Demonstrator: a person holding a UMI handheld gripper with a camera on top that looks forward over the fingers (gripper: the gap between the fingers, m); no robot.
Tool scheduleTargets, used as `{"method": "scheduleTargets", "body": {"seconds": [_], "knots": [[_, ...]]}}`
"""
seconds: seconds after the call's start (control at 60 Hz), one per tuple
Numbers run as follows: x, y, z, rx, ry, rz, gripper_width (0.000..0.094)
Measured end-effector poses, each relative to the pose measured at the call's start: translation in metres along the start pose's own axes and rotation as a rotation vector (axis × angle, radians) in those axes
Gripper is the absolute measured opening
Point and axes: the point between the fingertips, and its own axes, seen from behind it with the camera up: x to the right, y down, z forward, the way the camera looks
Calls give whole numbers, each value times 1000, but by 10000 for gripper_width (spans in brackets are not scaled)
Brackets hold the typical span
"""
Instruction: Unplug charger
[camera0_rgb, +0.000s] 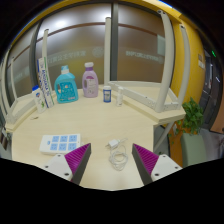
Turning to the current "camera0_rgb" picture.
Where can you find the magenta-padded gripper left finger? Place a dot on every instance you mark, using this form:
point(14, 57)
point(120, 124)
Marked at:
point(77, 159)

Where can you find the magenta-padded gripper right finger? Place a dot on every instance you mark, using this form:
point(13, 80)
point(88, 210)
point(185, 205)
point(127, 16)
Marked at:
point(145, 161)

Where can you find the white charger block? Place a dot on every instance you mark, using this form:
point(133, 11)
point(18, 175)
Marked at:
point(113, 144)

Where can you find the grey-green planter box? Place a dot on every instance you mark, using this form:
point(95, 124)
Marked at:
point(193, 150)

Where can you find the green potted plant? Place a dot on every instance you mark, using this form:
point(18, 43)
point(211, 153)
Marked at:
point(190, 116)

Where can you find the small white bottle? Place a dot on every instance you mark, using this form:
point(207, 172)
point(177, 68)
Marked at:
point(119, 97)

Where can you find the white bottle with blue cap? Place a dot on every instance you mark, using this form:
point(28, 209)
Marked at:
point(39, 100)

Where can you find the small blue and white jar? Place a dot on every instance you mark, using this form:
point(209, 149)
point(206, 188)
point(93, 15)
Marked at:
point(107, 94)

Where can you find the blue detergent bottle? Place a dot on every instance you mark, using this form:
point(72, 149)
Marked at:
point(66, 88)

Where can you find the purple detergent bottle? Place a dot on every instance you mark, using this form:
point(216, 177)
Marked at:
point(90, 82)

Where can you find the tall blue and white box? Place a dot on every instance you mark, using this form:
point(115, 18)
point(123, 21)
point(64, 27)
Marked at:
point(45, 83)

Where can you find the upturned white-legged table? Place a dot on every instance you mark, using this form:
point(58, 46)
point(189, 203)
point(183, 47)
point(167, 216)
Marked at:
point(166, 60)
point(7, 110)

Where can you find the dark double door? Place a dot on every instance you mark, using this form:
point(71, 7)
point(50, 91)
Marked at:
point(213, 93)

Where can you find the green exit sign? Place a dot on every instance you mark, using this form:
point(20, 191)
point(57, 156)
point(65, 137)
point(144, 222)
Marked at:
point(213, 53)

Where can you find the white wall plate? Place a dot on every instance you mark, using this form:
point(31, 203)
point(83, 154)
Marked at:
point(201, 62)

